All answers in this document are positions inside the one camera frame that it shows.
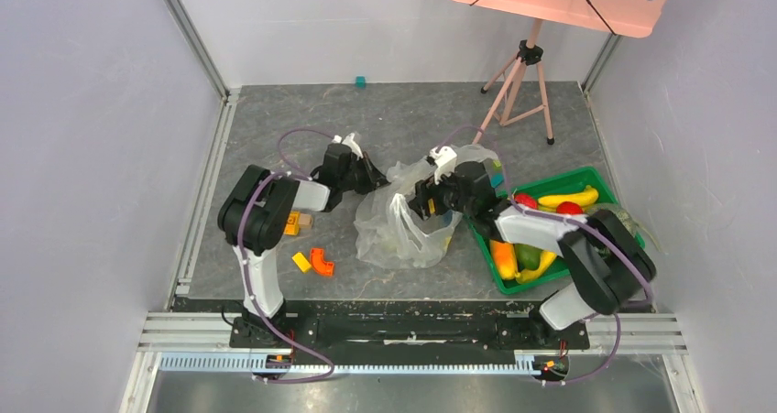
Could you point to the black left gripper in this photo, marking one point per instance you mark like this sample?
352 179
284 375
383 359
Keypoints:
374 179

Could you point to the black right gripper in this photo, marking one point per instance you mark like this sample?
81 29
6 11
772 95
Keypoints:
427 199

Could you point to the orange yellow mango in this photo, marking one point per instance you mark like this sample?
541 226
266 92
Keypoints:
504 258

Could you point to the clear plastic bag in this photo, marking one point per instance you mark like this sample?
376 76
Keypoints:
392 236

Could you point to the red heart shaped fruit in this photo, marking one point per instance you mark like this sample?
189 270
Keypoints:
570 208

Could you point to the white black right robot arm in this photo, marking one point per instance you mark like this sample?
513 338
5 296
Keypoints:
607 265

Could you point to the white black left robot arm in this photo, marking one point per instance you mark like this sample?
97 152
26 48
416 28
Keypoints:
255 213

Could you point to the teal long toy block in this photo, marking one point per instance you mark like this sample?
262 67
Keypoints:
496 180

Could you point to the red strawberry fruit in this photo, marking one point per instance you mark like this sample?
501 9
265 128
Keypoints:
526 200

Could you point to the tan wooden cube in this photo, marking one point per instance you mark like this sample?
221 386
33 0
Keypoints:
305 221

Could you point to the yellow square toy brick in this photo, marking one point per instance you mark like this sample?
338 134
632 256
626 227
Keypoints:
293 225

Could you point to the yellow banana bunch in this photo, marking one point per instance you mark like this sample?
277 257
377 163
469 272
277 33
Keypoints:
582 199

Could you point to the green mango in tray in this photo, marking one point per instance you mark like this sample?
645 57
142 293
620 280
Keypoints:
528 257

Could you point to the orange curved toy piece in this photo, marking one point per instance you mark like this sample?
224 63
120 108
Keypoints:
319 264

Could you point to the yellow flat toy block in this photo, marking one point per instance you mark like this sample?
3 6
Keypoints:
302 262

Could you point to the green plastic tray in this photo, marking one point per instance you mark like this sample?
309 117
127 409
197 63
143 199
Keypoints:
567 182

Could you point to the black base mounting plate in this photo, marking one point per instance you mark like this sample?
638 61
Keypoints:
324 324

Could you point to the netted green melon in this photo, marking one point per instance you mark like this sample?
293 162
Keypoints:
624 216

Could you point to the pink music stand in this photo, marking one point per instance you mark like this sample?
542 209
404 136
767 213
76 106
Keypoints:
626 18

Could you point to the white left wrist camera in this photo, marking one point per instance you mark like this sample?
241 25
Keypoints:
351 141

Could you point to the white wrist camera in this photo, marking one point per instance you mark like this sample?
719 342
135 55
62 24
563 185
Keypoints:
351 141
443 159

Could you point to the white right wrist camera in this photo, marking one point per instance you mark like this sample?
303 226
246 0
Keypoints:
443 159

